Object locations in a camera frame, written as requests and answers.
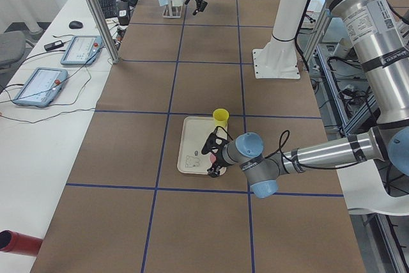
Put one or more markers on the pink plastic cup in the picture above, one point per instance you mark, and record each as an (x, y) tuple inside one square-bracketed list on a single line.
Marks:
[(212, 158)]

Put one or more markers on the yellow plastic cup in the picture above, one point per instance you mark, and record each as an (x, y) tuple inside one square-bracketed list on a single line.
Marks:
[(220, 117)]

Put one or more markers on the cream rabbit serving tray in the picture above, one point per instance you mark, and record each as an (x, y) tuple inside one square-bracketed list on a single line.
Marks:
[(195, 132)]

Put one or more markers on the black keyboard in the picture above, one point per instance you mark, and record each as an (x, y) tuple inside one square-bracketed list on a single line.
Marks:
[(109, 8)]

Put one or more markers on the far teach pendant tablet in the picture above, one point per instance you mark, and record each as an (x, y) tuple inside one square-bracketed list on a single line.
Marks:
[(82, 50)]

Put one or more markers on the teach pendant tablet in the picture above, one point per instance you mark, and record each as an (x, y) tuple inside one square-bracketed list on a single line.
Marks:
[(82, 50), (42, 87)]

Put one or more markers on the black computer mouse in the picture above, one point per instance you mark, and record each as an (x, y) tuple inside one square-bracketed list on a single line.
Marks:
[(75, 24)]

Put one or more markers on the white moulded chair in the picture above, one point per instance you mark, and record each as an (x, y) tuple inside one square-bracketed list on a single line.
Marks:
[(364, 192)]

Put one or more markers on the near teach pendant tablet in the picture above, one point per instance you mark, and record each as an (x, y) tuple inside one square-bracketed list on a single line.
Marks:
[(42, 87)]

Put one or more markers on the red cylinder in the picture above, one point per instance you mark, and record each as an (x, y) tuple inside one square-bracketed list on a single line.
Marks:
[(17, 243)]

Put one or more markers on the white wire cup rack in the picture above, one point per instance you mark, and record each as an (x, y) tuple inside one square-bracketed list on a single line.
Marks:
[(171, 12)]

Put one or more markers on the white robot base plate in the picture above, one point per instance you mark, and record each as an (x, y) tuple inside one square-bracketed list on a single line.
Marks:
[(275, 64)]

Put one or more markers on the aluminium frame post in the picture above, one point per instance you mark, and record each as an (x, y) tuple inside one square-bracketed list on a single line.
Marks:
[(103, 29)]

